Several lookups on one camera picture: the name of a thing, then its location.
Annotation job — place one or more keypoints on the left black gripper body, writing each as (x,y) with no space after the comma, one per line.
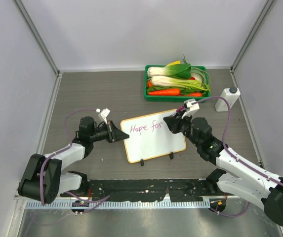
(102,133)

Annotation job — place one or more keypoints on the small orange-framed whiteboard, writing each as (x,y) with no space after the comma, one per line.
(149,137)

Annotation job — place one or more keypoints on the white bottle grey cap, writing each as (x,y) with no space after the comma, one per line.
(231,95)

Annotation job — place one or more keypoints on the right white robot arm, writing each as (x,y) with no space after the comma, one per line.
(235,174)

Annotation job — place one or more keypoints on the upper bok choy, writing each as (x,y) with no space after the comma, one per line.
(182,71)

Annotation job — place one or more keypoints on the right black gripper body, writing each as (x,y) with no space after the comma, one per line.
(186,127)

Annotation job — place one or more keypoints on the white slotted cable duct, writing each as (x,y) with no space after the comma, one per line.
(108,205)

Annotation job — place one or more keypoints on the large orange carrot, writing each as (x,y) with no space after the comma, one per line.
(165,92)

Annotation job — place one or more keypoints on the small orange carrot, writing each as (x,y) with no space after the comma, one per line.
(195,94)

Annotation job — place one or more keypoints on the green plastic crate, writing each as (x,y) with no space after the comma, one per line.
(183,92)

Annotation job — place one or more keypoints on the green long beans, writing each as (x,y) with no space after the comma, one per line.
(203,76)

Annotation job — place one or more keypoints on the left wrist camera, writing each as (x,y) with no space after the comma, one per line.
(102,114)

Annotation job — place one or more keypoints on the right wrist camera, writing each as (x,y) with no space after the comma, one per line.
(190,107)

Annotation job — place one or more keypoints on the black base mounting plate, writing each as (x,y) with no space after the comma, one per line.
(149,190)

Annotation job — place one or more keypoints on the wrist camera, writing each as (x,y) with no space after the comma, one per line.
(190,107)
(102,114)

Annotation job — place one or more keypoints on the bok choy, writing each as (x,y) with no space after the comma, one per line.
(182,71)
(181,83)

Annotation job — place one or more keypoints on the lower bok choy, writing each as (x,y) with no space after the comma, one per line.
(181,83)

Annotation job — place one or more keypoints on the yellow pepper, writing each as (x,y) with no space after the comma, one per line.
(174,63)

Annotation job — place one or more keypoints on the pink-capped whiteboard marker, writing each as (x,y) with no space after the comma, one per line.
(179,112)

